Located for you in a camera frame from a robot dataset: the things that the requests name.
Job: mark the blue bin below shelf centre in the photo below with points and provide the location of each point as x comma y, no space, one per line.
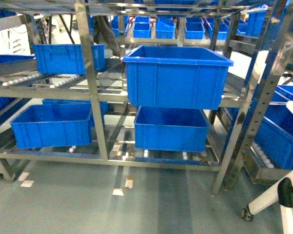
171,129

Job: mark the blue bin below shelf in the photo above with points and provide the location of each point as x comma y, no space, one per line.
53,125
275,134
171,129

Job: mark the blue bin on shelf centre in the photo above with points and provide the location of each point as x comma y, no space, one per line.
176,77

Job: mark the stainless steel roller shelf rack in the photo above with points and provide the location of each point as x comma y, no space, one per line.
104,30

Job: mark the blue bin below shelf left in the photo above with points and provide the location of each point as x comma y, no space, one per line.
53,125

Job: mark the blue bin below shelf right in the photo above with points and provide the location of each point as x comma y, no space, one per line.
275,134

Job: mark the small blue bins in background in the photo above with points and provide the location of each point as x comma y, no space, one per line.
165,28

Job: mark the blue crate with white item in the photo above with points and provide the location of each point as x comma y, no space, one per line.
60,59

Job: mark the white table leg with caster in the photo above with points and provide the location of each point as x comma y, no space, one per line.
281,192

